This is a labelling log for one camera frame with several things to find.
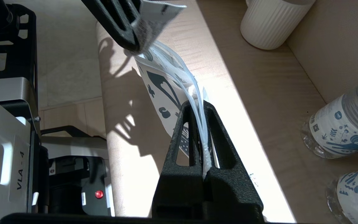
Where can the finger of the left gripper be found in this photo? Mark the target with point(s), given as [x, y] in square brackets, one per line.
[113, 18]

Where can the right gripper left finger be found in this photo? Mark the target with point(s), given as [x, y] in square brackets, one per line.
[182, 186]

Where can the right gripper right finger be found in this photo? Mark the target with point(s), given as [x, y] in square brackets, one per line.
[228, 193]

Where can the white blue horse-print bag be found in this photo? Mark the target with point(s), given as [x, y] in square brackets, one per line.
[163, 93]

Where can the black robot base chassis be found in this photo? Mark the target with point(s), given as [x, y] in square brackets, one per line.
[73, 174]

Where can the white ribbed ceramic mug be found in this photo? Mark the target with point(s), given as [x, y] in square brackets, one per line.
[272, 25]

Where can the black robot side frame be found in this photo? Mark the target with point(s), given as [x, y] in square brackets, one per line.
[26, 40]

